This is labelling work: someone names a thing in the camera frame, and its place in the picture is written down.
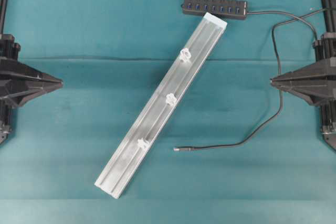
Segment aluminium rail profile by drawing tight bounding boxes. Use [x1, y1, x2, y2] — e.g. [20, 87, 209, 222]
[95, 13, 227, 199]

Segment teal table cloth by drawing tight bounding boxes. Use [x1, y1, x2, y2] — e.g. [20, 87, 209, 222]
[1, 0, 335, 223]

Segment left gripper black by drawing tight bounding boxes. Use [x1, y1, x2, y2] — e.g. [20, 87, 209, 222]
[1, 59, 63, 108]

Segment black USB hub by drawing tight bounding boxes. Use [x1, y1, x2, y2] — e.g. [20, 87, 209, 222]
[181, 0, 248, 20]

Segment white ring near hub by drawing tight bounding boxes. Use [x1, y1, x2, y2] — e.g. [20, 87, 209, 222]
[180, 48, 192, 62]

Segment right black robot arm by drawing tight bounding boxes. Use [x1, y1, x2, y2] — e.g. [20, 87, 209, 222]
[271, 0, 335, 149]

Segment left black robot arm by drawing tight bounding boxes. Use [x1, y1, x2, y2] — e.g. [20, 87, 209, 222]
[1, 0, 63, 143]

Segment black USB cable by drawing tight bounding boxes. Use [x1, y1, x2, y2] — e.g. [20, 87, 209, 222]
[174, 8, 327, 152]

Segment white middle ring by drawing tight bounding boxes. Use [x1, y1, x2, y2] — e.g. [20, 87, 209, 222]
[165, 93, 177, 106]

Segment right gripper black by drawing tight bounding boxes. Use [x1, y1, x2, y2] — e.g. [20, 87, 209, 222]
[270, 61, 335, 106]

